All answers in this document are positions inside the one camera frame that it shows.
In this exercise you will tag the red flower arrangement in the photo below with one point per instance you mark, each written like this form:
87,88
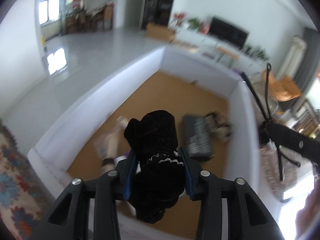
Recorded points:
179,18

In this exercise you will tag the dark glass bookshelf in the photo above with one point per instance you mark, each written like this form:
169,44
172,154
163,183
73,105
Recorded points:
160,2

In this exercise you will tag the grey curtain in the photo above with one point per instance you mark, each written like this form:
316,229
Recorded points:
308,60

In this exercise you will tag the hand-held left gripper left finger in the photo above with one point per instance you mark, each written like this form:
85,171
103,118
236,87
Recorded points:
130,175

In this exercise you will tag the white television cabinet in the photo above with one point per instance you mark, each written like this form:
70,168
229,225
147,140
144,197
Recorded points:
197,41

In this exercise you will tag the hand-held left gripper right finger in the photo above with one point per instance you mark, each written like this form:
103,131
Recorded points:
186,175

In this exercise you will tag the orange lounge chair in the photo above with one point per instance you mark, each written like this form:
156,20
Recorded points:
285,87

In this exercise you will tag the wooden chair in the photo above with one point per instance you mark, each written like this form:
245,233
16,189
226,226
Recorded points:
308,116

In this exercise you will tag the cluttered wooden side table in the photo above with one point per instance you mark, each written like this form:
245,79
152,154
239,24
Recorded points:
87,20

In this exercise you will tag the white bottle with orange label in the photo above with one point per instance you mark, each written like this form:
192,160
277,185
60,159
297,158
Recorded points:
111,163

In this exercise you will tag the black velvet cloth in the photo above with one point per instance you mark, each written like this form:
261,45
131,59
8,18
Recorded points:
155,140

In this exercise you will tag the large leafy potted plant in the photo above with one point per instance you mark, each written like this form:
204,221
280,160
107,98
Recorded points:
257,52

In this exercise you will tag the orange bench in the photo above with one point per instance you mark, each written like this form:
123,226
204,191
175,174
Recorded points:
227,52

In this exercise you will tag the black printed cardboard box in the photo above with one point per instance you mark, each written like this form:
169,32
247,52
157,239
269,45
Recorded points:
197,135

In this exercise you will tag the large white storage box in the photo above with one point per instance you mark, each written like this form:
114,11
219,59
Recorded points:
175,92

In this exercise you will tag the window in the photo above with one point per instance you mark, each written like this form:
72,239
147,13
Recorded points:
50,8

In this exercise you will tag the brown cardboard box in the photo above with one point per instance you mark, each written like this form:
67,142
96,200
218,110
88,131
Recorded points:
160,32

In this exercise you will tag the green potted plant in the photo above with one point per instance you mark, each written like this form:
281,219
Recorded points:
193,23

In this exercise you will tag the red sign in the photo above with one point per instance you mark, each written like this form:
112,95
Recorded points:
77,0

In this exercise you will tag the red packet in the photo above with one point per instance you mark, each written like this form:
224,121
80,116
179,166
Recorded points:
205,28

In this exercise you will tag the black television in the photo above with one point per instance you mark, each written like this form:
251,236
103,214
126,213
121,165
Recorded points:
228,32

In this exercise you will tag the white curtain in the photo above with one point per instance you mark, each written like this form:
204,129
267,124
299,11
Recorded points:
292,55

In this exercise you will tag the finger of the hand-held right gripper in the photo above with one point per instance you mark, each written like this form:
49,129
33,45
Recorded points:
287,135

